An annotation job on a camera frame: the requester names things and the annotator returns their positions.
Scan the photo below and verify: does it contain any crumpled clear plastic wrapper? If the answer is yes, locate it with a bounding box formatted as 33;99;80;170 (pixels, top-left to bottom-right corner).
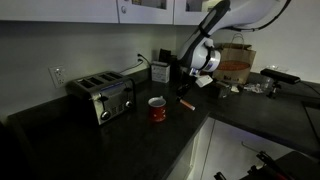
243;82;266;94

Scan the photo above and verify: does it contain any clear plastic cup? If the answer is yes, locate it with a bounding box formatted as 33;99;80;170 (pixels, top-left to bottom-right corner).
260;75;274;90

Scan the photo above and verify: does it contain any black and red tool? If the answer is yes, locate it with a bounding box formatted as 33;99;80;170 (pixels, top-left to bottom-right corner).
213;150;291;180

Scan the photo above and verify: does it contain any brown paper bag, red logo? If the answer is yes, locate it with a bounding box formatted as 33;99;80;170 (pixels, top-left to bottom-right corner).
211;33;257;85

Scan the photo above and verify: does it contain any red mug with white interior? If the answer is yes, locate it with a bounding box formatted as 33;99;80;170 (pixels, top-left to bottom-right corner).
147;95;168;123

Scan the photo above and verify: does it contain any white tray frame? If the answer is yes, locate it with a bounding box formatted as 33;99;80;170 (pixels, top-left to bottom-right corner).
165;116;294;180

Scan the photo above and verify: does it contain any white upper cabinet door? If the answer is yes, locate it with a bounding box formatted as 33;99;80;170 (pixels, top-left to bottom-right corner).
116;0;175;26
173;0;221;26
0;0;120;24

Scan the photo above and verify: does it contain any black power cable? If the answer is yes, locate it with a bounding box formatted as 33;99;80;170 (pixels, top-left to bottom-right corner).
119;53;153;75

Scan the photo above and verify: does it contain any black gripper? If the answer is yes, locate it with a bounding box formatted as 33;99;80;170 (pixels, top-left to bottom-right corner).
177;65;196;90

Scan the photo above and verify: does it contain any black appliance by wall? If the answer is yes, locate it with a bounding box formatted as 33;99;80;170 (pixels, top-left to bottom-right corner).
158;48;178;66

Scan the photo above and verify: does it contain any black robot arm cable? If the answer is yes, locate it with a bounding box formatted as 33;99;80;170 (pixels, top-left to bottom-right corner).
233;0;293;33

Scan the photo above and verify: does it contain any orange marker with white cap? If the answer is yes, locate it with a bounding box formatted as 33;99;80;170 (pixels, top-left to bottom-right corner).
178;97;197;112

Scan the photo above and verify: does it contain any white wall outlet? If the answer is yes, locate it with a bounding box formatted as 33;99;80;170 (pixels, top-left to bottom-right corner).
48;64;68;89

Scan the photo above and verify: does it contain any black bar camera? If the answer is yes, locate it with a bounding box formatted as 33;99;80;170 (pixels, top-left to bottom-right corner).
259;68;302;85

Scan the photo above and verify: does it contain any black camera stand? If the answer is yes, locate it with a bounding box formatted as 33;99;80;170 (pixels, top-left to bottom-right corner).
266;80;282;100

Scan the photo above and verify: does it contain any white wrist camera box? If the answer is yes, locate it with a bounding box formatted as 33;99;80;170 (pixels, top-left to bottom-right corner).
195;74;214;89

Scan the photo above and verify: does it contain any white square holder box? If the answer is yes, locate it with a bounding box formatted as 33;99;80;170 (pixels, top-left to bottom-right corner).
150;60;171;84

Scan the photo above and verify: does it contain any silver four-slot toaster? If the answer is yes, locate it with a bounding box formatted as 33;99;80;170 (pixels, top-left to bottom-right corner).
65;70;137;126

